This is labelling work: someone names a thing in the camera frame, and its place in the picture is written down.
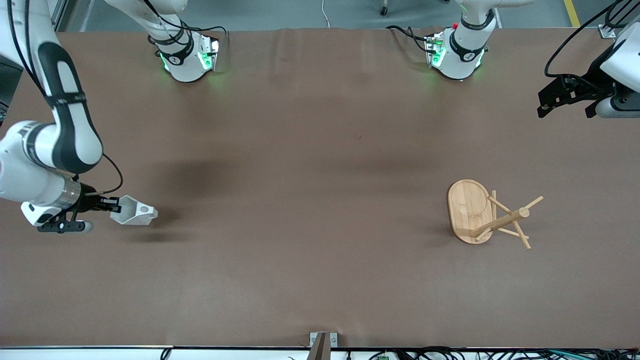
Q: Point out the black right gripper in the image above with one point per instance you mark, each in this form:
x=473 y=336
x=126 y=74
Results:
x=89 y=202

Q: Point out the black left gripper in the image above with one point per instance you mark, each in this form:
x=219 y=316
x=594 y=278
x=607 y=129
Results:
x=593 y=75

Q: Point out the white faceted cup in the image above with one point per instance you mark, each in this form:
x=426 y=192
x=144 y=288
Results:
x=131 y=214

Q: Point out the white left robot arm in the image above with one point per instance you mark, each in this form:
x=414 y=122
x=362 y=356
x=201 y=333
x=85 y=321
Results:
x=462 y=55

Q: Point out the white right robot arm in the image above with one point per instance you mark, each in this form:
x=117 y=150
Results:
x=75 y=130

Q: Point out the wooden cup rack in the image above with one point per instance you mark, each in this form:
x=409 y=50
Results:
x=467 y=210

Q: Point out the brown table cover sheet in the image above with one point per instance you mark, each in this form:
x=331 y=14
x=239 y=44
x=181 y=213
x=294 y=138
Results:
x=300 y=250

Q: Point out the black caster wheel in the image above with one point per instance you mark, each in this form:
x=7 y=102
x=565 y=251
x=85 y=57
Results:
x=384 y=9

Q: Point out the aluminium frame extrusion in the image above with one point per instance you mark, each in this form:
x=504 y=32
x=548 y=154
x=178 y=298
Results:
x=607 y=31
x=62 y=12

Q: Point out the grey metal mount bracket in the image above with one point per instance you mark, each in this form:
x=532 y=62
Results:
x=322 y=345

